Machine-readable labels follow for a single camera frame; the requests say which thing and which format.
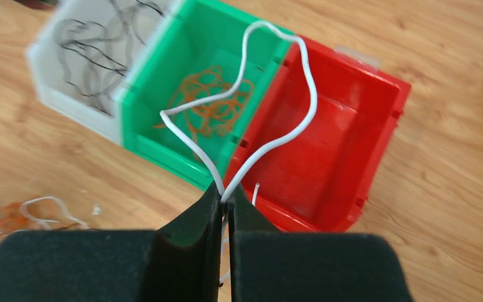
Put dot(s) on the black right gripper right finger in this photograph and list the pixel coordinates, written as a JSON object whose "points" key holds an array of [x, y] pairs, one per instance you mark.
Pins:
{"points": [[270, 265]]}

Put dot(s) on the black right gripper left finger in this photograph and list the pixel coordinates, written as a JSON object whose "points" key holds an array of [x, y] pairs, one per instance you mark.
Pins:
{"points": [[178, 262]]}

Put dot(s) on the red plastic bin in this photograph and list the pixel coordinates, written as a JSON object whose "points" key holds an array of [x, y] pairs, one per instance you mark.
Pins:
{"points": [[320, 180]]}

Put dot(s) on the white plastic bin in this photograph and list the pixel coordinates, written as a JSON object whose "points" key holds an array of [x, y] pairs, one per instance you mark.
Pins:
{"points": [[88, 55]]}

